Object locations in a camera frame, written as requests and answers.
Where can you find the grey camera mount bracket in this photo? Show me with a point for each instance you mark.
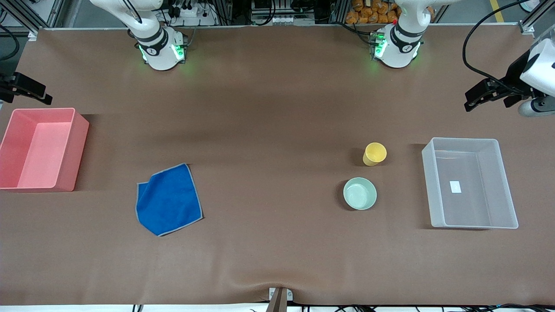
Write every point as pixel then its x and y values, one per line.
pixel 279 301

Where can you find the white power strip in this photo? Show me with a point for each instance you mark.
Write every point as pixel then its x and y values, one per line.
pixel 193 14

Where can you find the clear plastic bin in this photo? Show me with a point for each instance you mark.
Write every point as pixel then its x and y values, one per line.
pixel 477 208

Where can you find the orange packaged goods pile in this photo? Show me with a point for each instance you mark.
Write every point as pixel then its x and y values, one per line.
pixel 364 11

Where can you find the aluminium frame post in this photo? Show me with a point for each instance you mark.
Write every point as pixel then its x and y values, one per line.
pixel 56 11
pixel 537 15

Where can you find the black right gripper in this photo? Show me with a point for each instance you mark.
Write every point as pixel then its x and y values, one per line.
pixel 21 85

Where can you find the yellow plastic cup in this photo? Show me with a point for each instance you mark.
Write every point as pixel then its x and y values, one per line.
pixel 375 152

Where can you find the small white label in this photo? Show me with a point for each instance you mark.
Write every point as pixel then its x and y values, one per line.
pixel 455 186

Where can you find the pale green bowl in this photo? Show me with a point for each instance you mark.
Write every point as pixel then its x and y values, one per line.
pixel 360 193

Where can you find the dark equipment rack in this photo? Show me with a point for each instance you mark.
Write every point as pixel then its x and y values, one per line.
pixel 260 8

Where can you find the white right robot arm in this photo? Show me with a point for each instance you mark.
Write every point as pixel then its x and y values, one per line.
pixel 160 52

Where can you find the pink plastic bin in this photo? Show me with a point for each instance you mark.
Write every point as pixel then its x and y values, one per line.
pixel 43 151

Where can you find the brown table cover mat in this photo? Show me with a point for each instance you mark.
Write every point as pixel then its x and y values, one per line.
pixel 277 130

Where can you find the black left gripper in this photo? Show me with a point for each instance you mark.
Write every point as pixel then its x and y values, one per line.
pixel 515 72

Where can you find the white terminal block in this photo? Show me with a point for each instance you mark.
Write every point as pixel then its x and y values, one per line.
pixel 282 20

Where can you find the blue microfibre cloth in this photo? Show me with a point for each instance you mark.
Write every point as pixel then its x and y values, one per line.
pixel 169 199

